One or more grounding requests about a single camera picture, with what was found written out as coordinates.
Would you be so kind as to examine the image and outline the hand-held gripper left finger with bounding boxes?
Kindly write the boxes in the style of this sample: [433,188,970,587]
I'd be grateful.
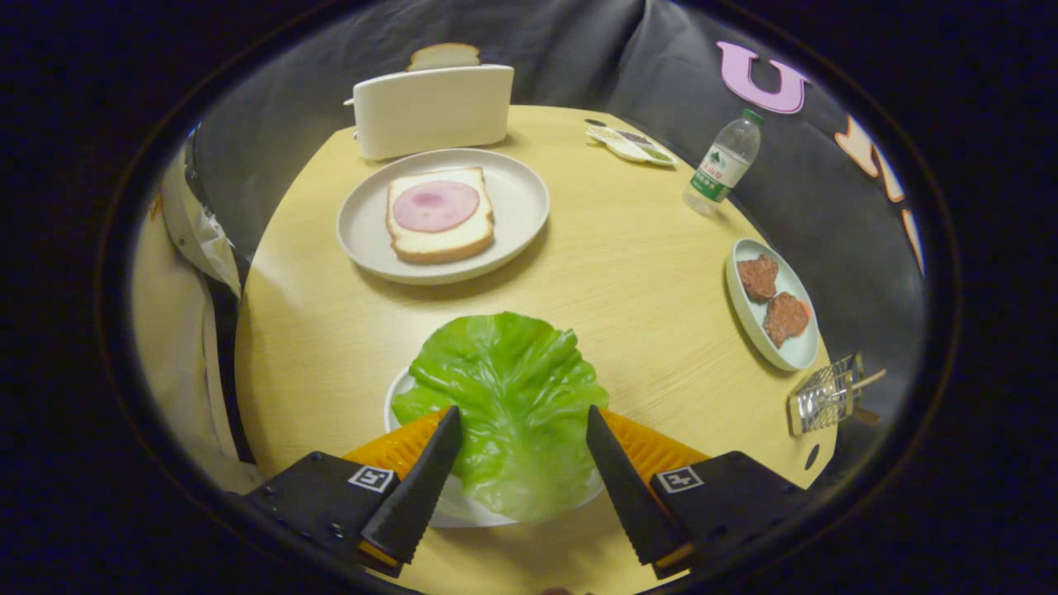
[244,406,464,578]

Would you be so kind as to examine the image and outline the large cream round plate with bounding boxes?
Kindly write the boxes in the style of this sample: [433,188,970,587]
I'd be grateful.
[336,148,550,286]

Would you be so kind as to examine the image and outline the white divided dish of beans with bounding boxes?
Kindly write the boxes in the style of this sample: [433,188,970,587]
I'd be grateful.
[587,124,679,168]

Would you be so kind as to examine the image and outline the clear water bottle green cap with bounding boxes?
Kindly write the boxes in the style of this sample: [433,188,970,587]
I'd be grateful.
[683,108,765,217]

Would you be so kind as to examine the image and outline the green lettuce leaf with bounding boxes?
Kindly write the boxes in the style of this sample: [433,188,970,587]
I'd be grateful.
[392,312,610,523]

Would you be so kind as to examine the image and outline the reddish brown meat piece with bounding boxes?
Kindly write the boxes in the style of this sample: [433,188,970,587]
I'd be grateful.
[762,292,813,349]

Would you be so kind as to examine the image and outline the square white bread slice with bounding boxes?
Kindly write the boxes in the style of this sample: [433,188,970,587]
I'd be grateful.
[386,167,495,265]

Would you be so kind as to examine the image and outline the small white oval plate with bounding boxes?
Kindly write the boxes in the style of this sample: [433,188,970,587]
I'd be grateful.
[384,368,604,530]

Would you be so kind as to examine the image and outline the light blue plate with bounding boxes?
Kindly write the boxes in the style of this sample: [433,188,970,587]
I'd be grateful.
[726,238,820,372]

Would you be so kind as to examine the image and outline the person's beige jacket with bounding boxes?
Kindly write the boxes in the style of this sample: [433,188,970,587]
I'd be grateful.
[132,149,261,497]

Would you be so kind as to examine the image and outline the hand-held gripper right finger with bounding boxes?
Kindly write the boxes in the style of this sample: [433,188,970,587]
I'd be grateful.
[586,405,815,579]

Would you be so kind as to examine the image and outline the white toaster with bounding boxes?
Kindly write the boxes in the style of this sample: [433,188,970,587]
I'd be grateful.
[345,64,515,161]

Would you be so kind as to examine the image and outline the pink ham slice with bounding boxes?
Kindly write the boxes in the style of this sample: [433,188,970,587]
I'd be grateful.
[393,180,480,233]

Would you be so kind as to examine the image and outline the bread slice with brown crust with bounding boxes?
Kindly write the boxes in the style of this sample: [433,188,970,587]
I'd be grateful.
[407,43,481,72]

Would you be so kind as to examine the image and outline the clear utensil holder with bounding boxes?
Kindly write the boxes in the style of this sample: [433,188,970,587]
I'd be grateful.
[787,354,887,437]

